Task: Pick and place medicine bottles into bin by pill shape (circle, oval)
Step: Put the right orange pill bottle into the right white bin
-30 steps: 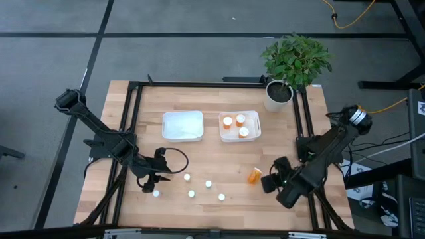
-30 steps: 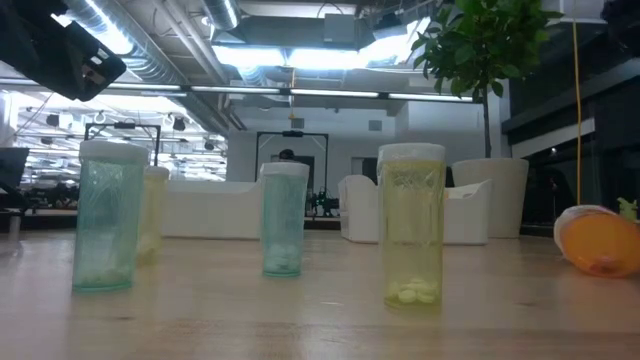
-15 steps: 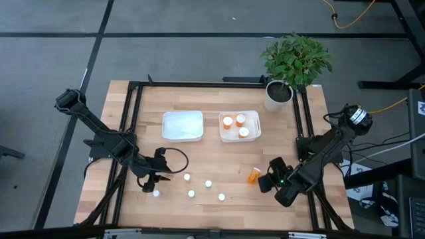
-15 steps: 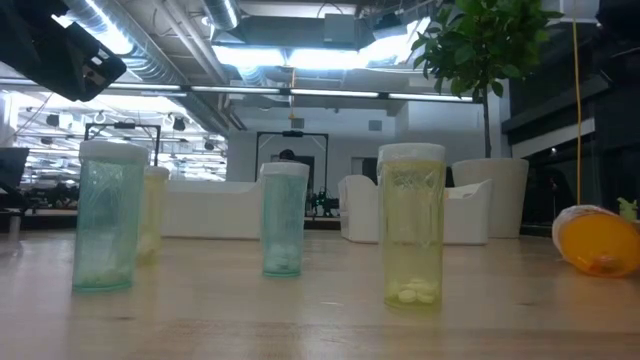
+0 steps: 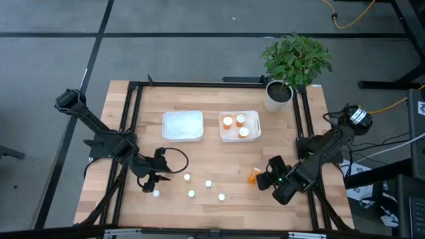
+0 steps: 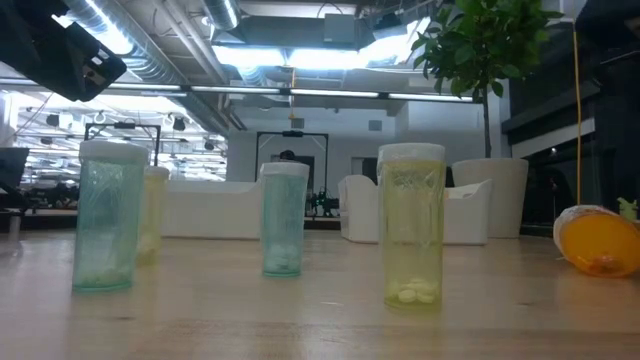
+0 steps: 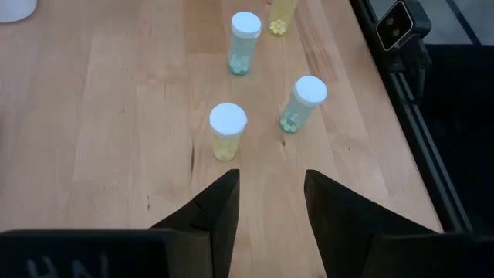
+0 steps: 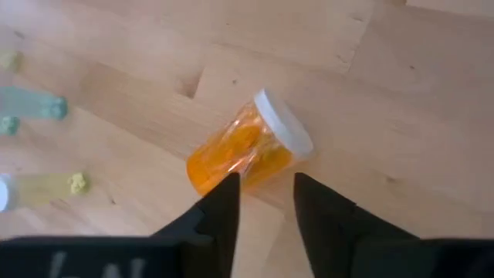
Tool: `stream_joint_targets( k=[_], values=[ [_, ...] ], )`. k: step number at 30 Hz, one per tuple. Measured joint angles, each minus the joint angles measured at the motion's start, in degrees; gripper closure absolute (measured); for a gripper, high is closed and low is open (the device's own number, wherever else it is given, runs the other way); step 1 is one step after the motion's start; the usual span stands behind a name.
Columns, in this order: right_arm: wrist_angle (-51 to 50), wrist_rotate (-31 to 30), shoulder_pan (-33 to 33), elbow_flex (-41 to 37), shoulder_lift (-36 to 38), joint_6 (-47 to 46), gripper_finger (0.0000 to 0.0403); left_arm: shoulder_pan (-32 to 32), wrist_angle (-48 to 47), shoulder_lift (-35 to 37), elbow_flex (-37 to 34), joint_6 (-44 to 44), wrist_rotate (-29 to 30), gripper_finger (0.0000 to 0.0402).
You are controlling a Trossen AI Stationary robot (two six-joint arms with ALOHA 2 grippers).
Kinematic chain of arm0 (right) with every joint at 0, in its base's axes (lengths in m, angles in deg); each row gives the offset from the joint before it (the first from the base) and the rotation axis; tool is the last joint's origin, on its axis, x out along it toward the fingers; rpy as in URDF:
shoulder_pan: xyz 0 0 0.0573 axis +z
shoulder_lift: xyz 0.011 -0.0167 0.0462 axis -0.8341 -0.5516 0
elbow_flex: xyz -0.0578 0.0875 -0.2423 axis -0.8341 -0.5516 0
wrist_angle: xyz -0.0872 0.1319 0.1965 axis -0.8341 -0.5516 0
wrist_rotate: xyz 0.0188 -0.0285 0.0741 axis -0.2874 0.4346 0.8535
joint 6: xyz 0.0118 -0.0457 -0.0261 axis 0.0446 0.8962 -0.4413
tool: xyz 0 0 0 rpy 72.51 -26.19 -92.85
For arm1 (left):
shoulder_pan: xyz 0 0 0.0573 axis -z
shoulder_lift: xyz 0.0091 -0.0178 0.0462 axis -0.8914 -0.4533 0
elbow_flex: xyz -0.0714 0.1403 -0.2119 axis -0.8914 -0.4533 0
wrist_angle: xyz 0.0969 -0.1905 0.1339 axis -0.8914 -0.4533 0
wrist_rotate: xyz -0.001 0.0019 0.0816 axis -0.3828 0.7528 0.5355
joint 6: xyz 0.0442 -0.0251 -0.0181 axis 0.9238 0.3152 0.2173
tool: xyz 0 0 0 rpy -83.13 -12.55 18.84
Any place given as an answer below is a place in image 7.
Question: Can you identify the black table-level camera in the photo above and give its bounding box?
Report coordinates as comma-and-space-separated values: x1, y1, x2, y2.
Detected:
375, 0, 432, 52

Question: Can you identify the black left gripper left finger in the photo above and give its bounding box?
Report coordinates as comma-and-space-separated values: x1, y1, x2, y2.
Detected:
150, 168, 241, 278

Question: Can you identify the white plastic bin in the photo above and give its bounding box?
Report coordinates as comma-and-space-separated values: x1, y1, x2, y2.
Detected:
0, 0, 39, 23

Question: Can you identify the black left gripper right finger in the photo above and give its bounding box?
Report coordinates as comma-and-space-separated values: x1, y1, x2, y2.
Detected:
303, 169, 437, 278

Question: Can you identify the yellow pill bottle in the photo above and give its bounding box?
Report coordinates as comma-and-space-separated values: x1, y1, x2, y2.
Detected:
269, 0, 299, 36
208, 102, 249, 162

